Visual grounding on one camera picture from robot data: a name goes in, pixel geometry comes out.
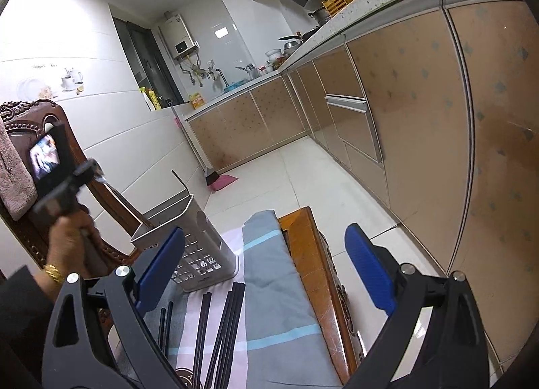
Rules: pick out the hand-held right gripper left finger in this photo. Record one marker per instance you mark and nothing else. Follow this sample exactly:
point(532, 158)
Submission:
point(162, 271)

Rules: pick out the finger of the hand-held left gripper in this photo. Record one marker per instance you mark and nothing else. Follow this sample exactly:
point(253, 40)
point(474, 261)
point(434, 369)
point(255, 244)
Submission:
point(88, 174)

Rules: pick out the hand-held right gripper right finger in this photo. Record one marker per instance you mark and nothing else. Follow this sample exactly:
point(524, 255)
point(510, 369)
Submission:
point(370, 271)

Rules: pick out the white slotted utensil holder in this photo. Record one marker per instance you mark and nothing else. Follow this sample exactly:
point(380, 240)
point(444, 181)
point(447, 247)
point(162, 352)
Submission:
point(206, 246)

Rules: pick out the row of black chopsticks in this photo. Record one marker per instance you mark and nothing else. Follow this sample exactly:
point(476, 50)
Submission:
point(229, 330)

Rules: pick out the black textured chopstick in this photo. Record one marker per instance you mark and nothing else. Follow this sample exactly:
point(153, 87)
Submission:
point(179, 182)

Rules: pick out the person's left forearm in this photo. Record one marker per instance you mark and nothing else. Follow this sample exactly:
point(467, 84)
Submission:
point(21, 321)

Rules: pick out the person's left hand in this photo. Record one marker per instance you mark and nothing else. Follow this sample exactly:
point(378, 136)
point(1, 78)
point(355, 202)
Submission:
point(69, 241)

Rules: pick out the carved wooden chair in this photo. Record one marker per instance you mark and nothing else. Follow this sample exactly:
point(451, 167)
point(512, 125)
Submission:
point(97, 212)

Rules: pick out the pinkish brown towel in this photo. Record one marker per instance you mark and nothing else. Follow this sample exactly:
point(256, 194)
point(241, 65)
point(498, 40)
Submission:
point(14, 174)

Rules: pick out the wooden table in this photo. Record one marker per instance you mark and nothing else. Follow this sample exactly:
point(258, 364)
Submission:
point(320, 279)

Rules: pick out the yellow bottle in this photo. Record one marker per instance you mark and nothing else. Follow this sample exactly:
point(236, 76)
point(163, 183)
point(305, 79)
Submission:
point(151, 98)

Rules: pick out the grey pink striped cloth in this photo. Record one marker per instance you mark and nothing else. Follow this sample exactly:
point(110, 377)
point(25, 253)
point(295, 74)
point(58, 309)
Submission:
point(273, 300)

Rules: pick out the pink dustpan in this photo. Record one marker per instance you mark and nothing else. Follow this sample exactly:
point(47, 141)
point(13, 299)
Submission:
point(224, 182)

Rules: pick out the dark glass door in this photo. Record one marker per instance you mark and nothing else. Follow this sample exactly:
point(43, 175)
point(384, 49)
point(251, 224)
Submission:
point(147, 60)

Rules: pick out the yellow box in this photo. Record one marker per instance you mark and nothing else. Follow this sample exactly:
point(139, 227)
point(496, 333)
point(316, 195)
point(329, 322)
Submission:
point(197, 101)

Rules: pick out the beige cabinet drawer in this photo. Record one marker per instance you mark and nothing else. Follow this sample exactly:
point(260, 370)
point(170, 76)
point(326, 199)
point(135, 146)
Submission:
point(356, 123)

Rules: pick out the kitchen faucet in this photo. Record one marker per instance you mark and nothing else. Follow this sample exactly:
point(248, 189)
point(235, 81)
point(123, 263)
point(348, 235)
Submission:
point(217, 75)

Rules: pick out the silver water heater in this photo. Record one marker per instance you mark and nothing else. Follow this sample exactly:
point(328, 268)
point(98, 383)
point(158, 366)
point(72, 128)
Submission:
point(179, 35)

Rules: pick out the beige lower kitchen cabinets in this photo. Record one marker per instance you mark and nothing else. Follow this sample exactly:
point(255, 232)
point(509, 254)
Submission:
point(421, 111)

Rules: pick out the white bowl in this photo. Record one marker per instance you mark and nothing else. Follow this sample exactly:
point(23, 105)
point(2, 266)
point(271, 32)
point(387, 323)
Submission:
point(273, 53)

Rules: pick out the steel lidded pot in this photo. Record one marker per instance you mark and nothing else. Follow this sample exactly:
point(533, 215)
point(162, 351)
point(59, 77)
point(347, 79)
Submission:
point(290, 49)

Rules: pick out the black frying pan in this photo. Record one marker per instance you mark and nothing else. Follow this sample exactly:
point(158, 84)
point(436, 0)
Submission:
point(301, 34)

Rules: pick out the steel cooking pot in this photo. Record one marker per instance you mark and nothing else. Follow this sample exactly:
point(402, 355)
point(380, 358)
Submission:
point(321, 15)

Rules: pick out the speckled kitchen countertop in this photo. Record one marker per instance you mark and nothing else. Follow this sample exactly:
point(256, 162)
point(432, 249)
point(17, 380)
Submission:
point(379, 1)

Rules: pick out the teacup wall decal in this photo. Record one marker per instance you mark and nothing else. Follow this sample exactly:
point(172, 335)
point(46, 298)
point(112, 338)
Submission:
point(63, 79)

